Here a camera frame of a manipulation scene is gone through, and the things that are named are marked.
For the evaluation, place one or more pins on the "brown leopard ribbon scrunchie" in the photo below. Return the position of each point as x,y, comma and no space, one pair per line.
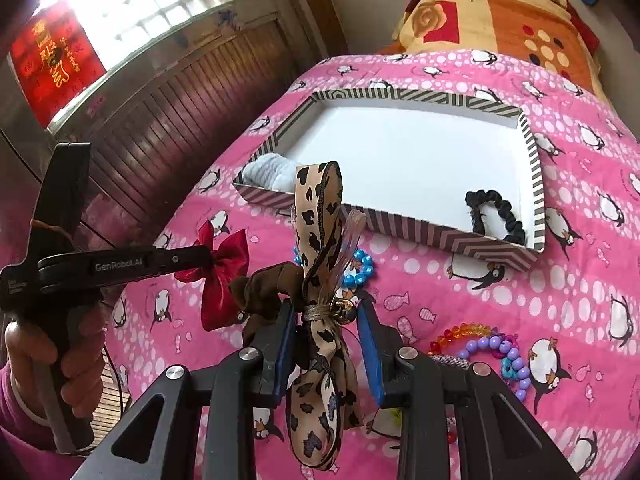
320,200

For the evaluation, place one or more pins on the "person's left hand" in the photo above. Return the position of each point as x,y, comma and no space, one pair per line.
82,360

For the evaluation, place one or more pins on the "orange patterned quilt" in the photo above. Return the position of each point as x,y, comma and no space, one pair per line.
510,15

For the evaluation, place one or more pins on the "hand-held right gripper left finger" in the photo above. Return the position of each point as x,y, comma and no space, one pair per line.
282,355

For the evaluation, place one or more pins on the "red satin bow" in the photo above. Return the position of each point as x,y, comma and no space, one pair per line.
220,280

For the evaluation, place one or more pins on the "pink penguin blanket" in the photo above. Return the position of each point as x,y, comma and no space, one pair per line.
550,285

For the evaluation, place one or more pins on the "red window poster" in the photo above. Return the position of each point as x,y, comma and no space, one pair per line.
55,60

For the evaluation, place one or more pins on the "black scrunchie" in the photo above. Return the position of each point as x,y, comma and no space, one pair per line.
510,220

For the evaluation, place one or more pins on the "white fluffy cloth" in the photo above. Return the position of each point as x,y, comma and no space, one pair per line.
270,172

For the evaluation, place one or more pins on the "window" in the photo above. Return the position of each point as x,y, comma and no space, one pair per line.
165,5

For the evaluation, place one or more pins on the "person's left forearm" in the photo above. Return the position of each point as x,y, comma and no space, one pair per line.
20,440

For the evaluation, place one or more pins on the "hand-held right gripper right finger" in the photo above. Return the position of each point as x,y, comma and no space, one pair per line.
372,355

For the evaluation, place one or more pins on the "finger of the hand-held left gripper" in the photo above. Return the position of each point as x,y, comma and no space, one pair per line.
190,258

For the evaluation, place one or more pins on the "striped cardboard tray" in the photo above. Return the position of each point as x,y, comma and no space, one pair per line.
415,160

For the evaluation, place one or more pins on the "wooden slatted panel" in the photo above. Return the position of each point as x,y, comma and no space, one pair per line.
175,105

